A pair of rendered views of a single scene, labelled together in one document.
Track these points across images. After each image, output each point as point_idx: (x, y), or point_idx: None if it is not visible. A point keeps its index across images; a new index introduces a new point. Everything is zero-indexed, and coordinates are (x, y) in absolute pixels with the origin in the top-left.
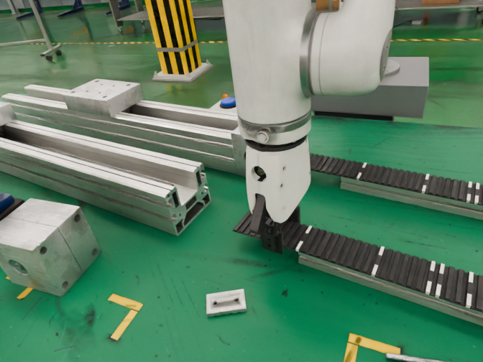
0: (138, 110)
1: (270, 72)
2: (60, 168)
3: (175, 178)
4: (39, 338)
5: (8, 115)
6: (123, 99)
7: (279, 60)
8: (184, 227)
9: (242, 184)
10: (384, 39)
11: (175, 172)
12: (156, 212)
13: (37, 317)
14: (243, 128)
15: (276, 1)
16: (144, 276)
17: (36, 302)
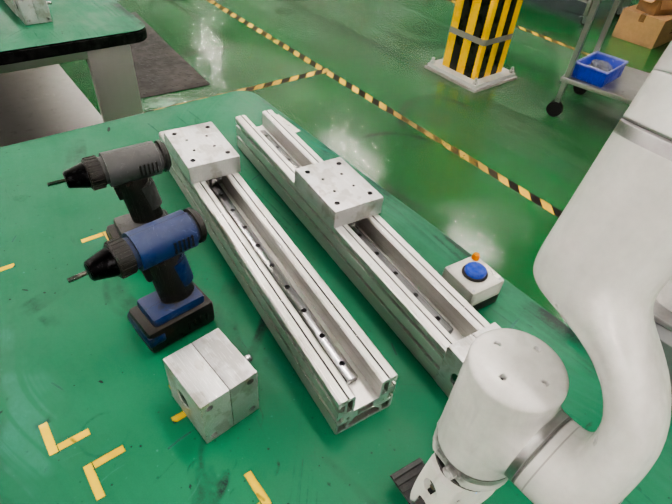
0: (367, 225)
1: (479, 446)
2: (257, 285)
3: (363, 369)
4: (175, 481)
5: (233, 167)
6: (355, 212)
7: (491, 447)
8: (347, 427)
9: (434, 400)
10: None
11: (364, 365)
12: (326, 403)
13: (181, 454)
14: (436, 443)
15: (510, 415)
16: (285, 467)
17: (184, 434)
